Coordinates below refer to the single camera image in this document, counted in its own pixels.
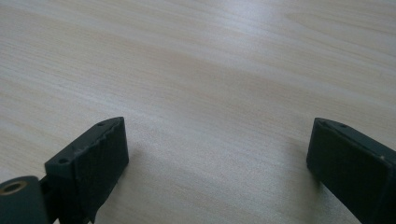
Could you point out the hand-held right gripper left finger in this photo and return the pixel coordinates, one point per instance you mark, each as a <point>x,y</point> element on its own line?
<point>93,161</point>

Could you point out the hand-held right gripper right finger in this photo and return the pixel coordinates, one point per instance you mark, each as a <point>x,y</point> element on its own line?
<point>351,161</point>

